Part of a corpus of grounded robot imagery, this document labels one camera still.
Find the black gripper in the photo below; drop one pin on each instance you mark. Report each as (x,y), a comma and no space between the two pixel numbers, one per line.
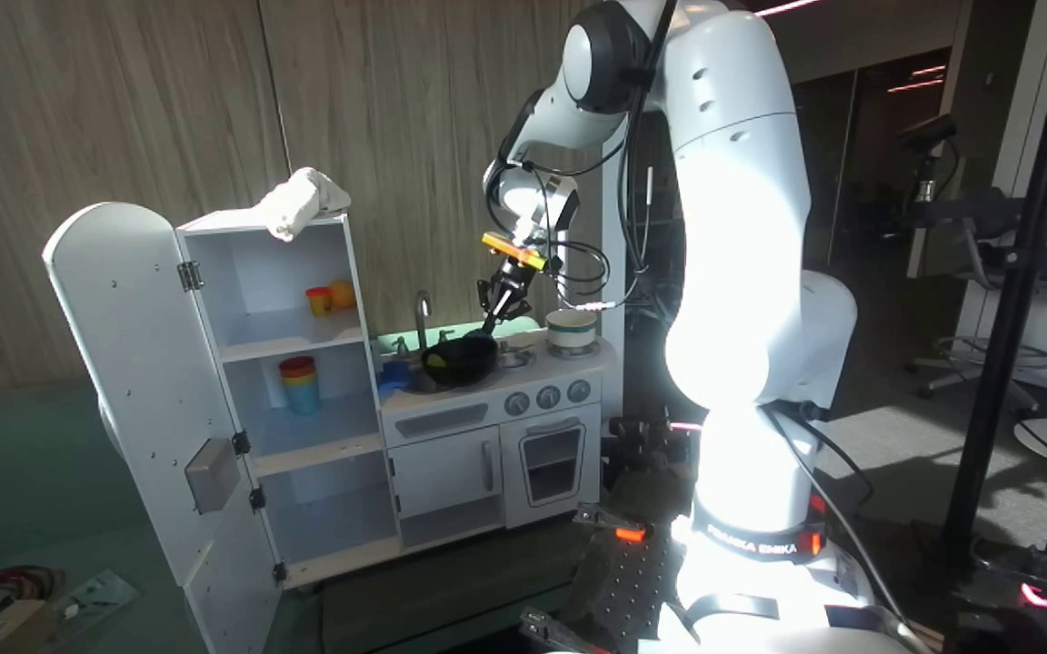
(509,281)

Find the black bowl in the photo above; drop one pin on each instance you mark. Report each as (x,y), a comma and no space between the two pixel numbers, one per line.
(458,360)

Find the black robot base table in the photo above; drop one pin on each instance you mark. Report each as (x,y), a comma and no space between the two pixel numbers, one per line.
(634,581)

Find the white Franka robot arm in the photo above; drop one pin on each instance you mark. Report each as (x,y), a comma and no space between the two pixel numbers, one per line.
(728,241)

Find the white teal plastic bowl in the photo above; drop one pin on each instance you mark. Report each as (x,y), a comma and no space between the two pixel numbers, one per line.
(573,333)

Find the silver toy faucet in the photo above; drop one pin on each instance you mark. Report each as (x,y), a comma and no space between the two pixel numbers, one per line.
(423,318)

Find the round gray stove knob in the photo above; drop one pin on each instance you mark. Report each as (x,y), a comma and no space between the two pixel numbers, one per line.
(516,402)
(578,390)
(548,397)

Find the white toy kitchen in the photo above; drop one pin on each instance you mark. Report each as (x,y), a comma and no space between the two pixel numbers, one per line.
(451,420)

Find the blue sponge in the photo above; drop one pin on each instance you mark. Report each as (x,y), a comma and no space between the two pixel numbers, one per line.
(393,380)

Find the orange plastic cup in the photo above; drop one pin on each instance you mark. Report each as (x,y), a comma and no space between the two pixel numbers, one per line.
(343,294)

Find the white toy oven door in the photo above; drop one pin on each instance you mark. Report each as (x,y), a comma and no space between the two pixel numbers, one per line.
(553,460)

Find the white toy cabinet door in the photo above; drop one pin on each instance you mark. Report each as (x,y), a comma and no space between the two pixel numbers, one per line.
(446,475)

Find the red yellow plastic cup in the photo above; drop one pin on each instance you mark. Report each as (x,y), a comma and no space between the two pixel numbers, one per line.
(316,304)

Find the stacked colourful plastic cups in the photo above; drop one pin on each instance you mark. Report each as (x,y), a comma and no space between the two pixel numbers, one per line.
(298,385)

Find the crumpled white cloth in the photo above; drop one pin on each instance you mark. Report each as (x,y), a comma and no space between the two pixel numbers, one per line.
(302,202)

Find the small orange light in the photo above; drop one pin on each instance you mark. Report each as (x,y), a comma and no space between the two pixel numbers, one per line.
(630,533)

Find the gray panel on fridge door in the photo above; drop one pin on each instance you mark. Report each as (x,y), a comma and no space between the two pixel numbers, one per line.
(212,475)

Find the white toy fridge door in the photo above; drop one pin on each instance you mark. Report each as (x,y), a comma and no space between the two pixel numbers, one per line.
(135,402)

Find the dark office chair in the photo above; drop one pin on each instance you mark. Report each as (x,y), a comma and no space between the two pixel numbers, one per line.
(984,224)

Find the green foam mat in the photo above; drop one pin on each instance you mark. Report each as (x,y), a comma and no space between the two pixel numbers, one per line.
(27,483)

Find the black tripod pole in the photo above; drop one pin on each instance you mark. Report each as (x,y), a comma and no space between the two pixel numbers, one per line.
(1024,276)

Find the cardboard box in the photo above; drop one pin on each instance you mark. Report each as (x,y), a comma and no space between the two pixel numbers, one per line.
(2,631)

